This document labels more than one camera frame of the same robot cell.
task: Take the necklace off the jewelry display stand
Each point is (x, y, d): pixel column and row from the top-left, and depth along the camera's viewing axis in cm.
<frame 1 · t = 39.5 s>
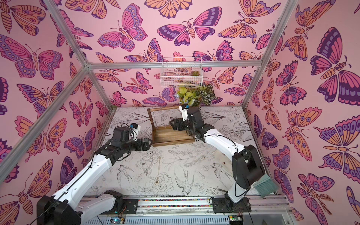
left hand: (147, 140, 81), fingers open
right hand: (176, 119, 84), fingers open
wooden jewelry display stand: (163, 135, 106), on the table
artificial plant in gold pot: (194, 96, 107), point 17 cm above the table

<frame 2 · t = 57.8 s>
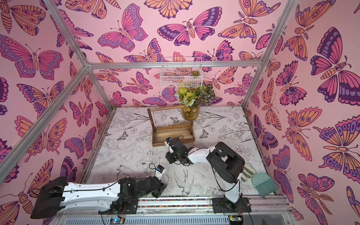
left hand: (165, 184, 78), fingers open
right hand: (167, 154, 92), fingers open
the named things where they were.

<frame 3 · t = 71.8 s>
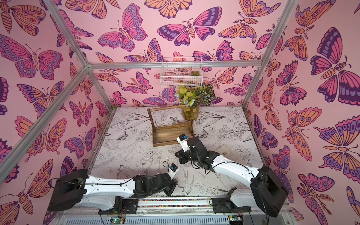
left hand: (178, 182, 77), fingers closed
right hand: (175, 152, 80), fingers closed
the named things where they were.

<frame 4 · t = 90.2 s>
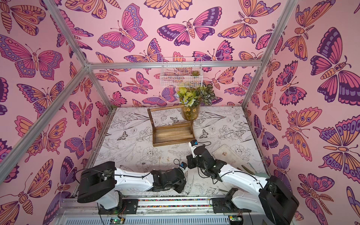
left hand: (187, 184, 80), fingers closed
right hand: (187, 155, 83), fingers closed
the named things where they were.

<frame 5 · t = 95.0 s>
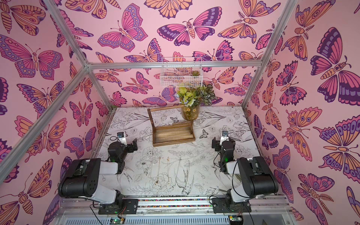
left hand: (130, 138, 94), fingers open
right hand: (223, 137, 92), fingers open
the named things where they were.

